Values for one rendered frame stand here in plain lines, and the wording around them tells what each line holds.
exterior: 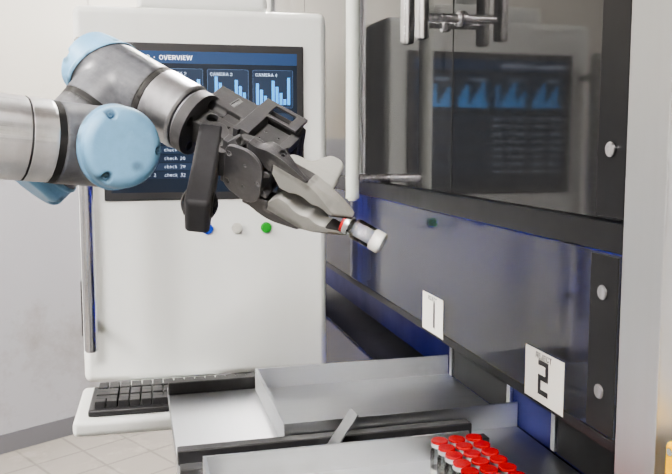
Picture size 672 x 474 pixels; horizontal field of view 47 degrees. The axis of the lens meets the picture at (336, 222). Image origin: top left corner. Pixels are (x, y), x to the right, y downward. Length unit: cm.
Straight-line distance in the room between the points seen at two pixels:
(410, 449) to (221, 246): 73
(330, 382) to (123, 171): 72
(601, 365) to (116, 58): 59
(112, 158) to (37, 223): 278
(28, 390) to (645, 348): 308
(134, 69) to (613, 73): 49
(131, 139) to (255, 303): 97
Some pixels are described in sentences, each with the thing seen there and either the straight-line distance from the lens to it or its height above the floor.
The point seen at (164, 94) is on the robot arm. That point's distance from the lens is 84.
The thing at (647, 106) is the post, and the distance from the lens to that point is 75.
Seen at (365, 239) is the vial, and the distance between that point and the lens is 76.
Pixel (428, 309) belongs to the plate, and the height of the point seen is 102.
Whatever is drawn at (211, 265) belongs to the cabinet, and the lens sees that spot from 162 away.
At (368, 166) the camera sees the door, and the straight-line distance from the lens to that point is 156.
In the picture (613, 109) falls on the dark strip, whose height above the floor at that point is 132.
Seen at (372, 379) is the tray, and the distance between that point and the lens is 136.
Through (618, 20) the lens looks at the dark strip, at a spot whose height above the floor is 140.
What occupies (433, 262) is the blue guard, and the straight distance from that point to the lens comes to 121.
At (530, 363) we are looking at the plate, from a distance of 95.
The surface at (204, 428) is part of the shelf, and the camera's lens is 116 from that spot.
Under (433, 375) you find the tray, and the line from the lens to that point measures 139.
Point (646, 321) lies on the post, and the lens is 76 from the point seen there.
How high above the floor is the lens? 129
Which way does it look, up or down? 6 degrees down
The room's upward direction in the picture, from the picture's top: straight up
